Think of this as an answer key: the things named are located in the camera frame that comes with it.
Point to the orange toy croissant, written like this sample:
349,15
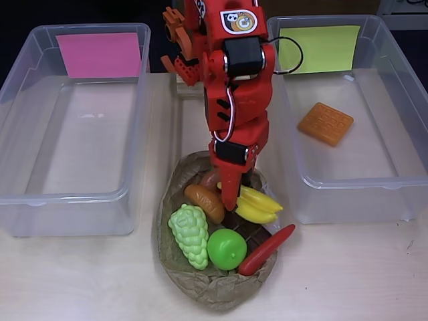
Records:
205,202

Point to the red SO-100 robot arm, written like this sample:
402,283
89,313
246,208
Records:
247,97

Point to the red toy chili pepper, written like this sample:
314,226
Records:
267,249

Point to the pink paper label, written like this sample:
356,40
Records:
100,55

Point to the wooden base block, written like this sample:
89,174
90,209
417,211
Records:
190,92

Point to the orange printed plastic part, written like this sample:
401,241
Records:
172,23

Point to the crumpled brown paper bag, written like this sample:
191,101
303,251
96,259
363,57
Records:
217,294

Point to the orange toy waffle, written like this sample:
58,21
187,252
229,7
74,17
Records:
326,124

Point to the clear crumpled plastic wrap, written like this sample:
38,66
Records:
267,192

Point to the clear plastic bin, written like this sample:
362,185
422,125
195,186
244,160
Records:
347,160
83,140

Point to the light green toy grapes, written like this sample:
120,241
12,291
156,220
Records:
190,234

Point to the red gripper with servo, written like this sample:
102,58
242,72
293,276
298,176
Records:
231,154

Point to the dark brown toy chocolate bar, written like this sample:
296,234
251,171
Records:
254,235

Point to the yellow toy banana bunch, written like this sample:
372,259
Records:
259,207

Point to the green toy apple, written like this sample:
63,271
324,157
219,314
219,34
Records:
227,249

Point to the yellow-green paper label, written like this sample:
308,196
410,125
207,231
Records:
324,50

